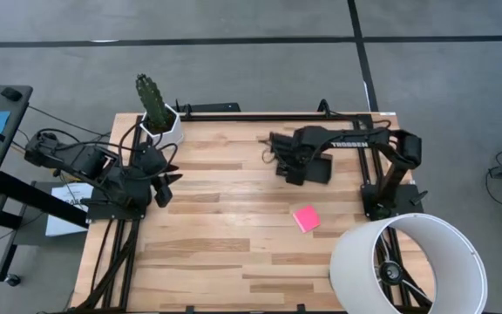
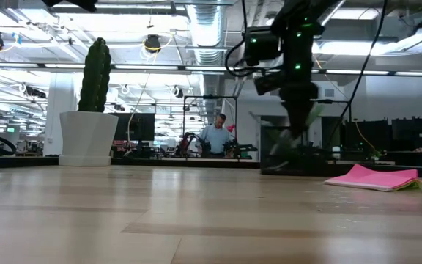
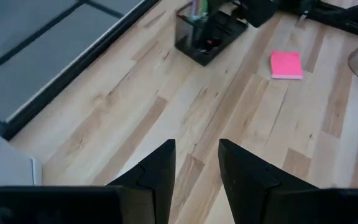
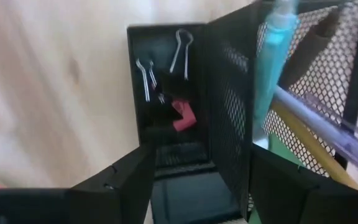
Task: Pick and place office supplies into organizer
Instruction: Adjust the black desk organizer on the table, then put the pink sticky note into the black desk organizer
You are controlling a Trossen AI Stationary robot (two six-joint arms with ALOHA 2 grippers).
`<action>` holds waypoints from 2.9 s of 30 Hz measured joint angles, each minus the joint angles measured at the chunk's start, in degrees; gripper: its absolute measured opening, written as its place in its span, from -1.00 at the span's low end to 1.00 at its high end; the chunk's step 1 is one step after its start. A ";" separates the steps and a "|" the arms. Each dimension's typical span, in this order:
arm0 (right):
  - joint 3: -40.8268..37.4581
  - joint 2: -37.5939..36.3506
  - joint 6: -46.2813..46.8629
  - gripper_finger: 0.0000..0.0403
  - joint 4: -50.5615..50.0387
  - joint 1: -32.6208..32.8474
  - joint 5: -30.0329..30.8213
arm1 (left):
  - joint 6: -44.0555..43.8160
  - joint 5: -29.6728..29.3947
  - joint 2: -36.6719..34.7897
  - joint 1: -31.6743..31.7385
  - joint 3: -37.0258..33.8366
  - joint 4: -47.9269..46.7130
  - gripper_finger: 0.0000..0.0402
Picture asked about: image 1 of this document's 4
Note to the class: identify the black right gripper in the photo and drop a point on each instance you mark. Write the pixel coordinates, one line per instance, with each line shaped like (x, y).
(307, 146)

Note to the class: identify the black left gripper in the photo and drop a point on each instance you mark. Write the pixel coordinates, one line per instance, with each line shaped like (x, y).
(151, 165)

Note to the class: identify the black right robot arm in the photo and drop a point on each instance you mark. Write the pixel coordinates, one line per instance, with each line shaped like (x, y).
(364, 140)

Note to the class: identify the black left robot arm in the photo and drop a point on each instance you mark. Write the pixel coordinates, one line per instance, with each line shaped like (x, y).
(85, 159)

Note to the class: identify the white plant pot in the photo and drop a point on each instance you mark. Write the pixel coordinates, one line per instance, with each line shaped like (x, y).
(174, 133)

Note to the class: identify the pink sticky note pad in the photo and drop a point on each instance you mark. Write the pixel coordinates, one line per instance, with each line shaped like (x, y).
(307, 219)

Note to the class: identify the green cactus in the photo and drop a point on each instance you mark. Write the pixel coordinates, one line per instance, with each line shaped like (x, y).
(151, 102)

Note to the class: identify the black bar behind table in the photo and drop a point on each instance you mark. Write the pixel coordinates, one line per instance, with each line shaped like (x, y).
(212, 107)

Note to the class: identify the white paper sheet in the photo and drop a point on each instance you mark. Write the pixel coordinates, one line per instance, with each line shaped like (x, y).
(59, 222)

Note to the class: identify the white lamp shade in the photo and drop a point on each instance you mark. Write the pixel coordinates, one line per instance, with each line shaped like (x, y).
(355, 270)

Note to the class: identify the dark grey desk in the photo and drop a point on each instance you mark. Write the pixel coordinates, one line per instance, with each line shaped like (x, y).
(15, 122)

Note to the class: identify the black computer mouse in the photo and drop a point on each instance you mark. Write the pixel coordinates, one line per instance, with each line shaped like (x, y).
(11, 93)

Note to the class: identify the black desk leg frame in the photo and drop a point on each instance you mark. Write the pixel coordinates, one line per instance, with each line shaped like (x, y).
(37, 202)

